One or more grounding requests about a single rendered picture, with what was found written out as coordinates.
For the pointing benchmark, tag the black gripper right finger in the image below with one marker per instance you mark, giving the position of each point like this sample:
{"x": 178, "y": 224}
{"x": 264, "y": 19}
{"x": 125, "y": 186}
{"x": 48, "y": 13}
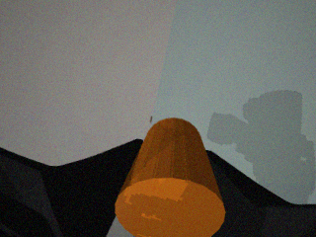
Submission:
{"x": 252, "y": 211}

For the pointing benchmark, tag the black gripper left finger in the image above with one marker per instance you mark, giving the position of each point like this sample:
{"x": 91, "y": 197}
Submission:
{"x": 77, "y": 198}

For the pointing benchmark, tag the orange tapered knob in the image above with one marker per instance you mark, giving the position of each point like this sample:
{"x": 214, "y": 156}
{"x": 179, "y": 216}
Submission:
{"x": 170, "y": 190}

